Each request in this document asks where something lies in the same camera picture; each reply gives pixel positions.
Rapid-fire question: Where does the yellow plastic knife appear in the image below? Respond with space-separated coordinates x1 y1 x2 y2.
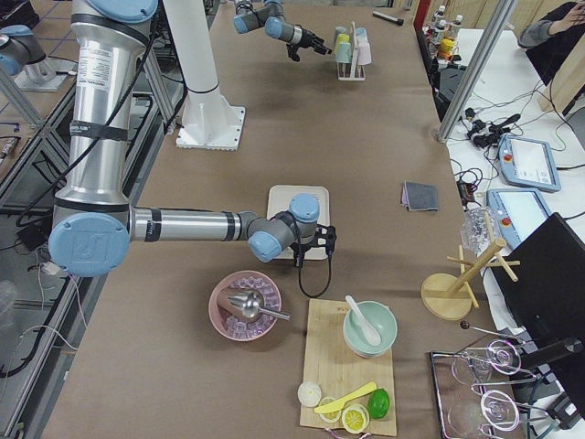
314 381 378 414

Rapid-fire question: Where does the pink ice bowl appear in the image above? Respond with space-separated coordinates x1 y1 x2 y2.
208 271 289 341

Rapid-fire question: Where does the white wire cup rack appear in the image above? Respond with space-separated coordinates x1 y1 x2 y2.
335 21 366 81

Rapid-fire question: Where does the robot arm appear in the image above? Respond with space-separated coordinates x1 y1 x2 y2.
233 1 333 62
48 1 335 277

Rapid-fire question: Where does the white ceramic spoon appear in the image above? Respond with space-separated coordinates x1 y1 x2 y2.
345 294 381 347

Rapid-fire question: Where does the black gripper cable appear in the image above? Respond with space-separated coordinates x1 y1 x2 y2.
294 223 334 299

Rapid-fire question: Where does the wooden mug tree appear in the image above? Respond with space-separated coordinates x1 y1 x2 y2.
420 236 520 321

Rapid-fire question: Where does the black glass rack tray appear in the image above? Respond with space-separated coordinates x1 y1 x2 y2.
430 352 551 438

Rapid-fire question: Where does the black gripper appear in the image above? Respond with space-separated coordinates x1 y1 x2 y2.
286 28 332 62
314 224 337 256

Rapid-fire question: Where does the cream white cup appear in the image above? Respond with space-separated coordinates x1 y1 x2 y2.
356 34 369 47

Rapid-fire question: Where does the cream rabbit print tray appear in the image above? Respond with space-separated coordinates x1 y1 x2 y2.
267 184 331 262

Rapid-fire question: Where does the clear plastic cup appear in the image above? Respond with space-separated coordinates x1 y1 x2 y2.
461 207 501 254

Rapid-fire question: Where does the lemon slice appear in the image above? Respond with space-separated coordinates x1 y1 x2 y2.
341 403 369 434

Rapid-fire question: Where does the person in dark clothes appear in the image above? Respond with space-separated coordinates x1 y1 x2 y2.
517 1 584 85

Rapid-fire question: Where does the blue teach pendant lower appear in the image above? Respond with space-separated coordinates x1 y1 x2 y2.
486 187 552 250

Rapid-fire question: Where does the black monitor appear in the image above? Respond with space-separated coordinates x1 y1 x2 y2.
494 213 584 347

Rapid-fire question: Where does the yellow cup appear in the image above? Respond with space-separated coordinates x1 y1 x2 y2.
335 33 350 45

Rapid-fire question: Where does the green lime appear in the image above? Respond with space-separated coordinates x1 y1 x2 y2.
367 389 390 420

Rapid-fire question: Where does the steel ice scoop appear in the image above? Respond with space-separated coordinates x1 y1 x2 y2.
227 289 291 323

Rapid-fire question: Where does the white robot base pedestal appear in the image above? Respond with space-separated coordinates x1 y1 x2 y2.
164 0 246 151

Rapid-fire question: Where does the pink cup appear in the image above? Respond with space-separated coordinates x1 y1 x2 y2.
356 44 372 66

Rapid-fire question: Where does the black marker pen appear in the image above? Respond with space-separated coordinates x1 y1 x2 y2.
372 10 404 27

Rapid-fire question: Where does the wine glass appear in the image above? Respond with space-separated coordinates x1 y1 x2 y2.
447 390 520 438
452 339 521 384

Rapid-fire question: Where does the green cup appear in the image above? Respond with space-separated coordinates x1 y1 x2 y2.
334 41 352 64

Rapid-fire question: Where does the folded grey cloth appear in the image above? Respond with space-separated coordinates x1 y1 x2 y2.
401 181 439 211

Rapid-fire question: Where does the blue teach pendant upper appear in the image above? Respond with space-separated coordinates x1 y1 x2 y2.
498 134 561 193

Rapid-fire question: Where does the wooden cutting board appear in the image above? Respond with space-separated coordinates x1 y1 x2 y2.
303 299 398 436

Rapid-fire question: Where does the aluminium frame post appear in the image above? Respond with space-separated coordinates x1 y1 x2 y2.
436 0 517 144

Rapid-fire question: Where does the green bowl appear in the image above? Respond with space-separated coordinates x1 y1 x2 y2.
342 300 399 359

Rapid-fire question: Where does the blue teach pendant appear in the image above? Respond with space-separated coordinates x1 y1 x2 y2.
498 134 561 193
486 187 552 250

